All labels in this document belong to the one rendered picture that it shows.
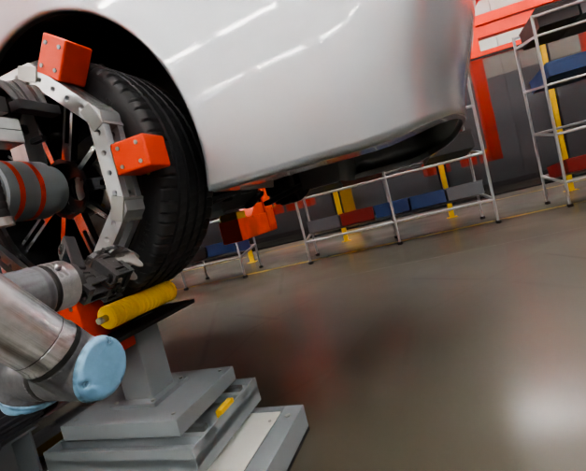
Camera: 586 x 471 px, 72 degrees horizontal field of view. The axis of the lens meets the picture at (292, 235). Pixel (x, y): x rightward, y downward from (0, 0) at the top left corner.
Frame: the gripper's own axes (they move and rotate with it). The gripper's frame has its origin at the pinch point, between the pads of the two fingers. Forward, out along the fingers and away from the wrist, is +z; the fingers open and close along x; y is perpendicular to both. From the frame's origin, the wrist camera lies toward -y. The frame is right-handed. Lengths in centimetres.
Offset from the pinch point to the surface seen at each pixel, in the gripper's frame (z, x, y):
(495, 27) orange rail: 845, 342, -6
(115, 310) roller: -2.8, -12.6, 3.4
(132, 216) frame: -1.7, 9.5, -3.0
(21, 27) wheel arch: 11, 30, -65
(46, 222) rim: 6.2, -11.6, -32.0
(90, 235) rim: 6.3, -6.4, -17.7
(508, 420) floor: 32, 7, 97
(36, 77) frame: -4.2, 25.4, -37.4
